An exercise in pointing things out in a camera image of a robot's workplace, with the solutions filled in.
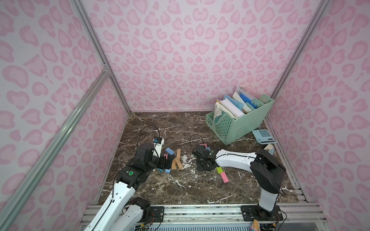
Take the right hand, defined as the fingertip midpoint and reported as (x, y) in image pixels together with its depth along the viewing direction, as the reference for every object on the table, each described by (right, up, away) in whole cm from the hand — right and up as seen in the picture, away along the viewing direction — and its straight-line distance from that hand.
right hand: (199, 167), depth 90 cm
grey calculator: (+45, +18, +11) cm, 50 cm away
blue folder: (+32, +43, +6) cm, 54 cm away
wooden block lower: (-16, +2, +1) cm, 16 cm away
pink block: (+4, +13, +9) cm, 16 cm away
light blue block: (-19, +9, +7) cm, 22 cm away
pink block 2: (+14, -5, -4) cm, 16 cm away
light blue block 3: (+6, +10, +8) cm, 15 cm away
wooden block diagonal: (-13, +2, +1) cm, 13 cm away
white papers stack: (+15, +37, -3) cm, 40 cm away
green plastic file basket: (+18, +23, -1) cm, 29 cm away
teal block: (-24, -1, -1) cm, 24 cm away
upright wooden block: (-13, +9, +7) cm, 17 cm away
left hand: (-18, +12, -14) cm, 26 cm away
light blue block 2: (-19, -2, -2) cm, 20 cm away
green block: (+12, -1, -2) cm, 12 cm away
